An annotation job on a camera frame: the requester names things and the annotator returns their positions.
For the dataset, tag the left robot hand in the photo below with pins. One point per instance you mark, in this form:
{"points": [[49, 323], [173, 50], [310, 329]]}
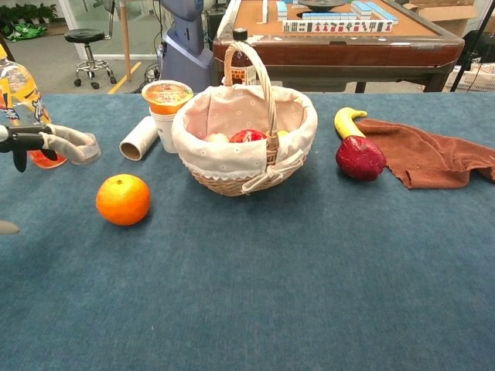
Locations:
{"points": [[62, 139]]}

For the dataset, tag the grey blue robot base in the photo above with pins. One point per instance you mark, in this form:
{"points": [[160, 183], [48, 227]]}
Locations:
{"points": [[185, 42]]}

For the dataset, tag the wicker basket with cloth liner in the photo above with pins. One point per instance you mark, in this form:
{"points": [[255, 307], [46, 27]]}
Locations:
{"points": [[247, 154]]}

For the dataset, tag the yellow object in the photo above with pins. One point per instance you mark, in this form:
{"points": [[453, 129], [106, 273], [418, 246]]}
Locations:
{"points": [[283, 133]]}

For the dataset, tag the orange soda plastic bottle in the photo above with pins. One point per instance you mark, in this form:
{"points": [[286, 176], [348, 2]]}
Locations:
{"points": [[23, 96]]}

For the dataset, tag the white paper roll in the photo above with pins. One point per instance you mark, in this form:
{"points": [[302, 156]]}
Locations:
{"points": [[139, 139]]}

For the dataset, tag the orange fruit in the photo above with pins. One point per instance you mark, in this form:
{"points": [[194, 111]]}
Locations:
{"points": [[123, 199]]}

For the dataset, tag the black rolling stool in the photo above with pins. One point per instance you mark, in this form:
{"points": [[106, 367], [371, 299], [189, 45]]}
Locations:
{"points": [[89, 50]]}

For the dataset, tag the orange lidded paper cup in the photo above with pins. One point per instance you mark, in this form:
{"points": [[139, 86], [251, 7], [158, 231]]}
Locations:
{"points": [[167, 104]]}

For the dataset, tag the wooden pole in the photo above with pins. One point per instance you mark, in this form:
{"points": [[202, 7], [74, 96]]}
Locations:
{"points": [[126, 38]]}

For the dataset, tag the pale peach fruit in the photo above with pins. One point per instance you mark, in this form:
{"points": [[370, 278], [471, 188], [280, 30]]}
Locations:
{"points": [[216, 137]]}

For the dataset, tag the red apple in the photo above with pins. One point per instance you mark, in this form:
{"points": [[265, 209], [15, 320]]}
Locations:
{"points": [[247, 136]]}

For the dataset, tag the dark sauce bottle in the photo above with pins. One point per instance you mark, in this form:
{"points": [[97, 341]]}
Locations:
{"points": [[244, 65]]}

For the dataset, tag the blue table cloth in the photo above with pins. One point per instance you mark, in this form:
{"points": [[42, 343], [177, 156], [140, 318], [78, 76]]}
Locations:
{"points": [[247, 270]]}

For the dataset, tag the yellow banana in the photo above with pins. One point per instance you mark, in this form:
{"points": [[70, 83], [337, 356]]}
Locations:
{"points": [[346, 123]]}

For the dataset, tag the mahjong table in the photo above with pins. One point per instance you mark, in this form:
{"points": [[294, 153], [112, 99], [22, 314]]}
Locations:
{"points": [[340, 38]]}

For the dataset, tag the row of mahjong tiles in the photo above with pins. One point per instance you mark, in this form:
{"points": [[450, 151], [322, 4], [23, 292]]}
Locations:
{"points": [[337, 26]]}

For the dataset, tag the dark red fruit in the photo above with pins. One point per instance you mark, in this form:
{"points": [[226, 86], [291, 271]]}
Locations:
{"points": [[359, 158]]}

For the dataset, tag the brown towel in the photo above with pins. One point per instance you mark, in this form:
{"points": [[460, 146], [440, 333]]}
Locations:
{"points": [[429, 154]]}

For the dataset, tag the cardboard box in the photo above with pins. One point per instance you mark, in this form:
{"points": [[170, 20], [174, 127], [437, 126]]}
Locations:
{"points": [[444, 13]]}

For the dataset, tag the white plastic crate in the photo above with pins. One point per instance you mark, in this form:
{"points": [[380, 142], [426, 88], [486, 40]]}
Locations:
{"points": [[473, 77]]}

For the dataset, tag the black tripod stand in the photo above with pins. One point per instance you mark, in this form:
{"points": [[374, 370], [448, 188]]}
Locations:
{"points": [[472, 42]]}

